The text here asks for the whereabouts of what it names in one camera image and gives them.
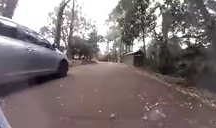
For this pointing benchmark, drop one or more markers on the small green shed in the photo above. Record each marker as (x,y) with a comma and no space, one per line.
(133,58)

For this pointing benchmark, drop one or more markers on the brown asphalt road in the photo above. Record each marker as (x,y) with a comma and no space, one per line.
(106,90)

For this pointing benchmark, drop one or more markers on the dark bushes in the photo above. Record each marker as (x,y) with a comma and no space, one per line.
(83,47)

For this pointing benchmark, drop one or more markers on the thin tree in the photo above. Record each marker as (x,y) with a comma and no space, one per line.
(70,30)

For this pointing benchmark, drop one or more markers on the leaning tree trunk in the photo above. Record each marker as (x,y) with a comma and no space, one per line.
(58,23)

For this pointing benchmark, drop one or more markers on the row of trees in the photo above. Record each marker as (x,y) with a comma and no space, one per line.
(169,30)

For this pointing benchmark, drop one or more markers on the leaf-strewn road verge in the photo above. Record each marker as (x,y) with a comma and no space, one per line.
(182,85)

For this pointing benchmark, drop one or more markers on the grey car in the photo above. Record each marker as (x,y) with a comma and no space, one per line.
(26,56)

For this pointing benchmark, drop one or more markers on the dark tree trunk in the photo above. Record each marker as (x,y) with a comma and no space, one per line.
(8,8)

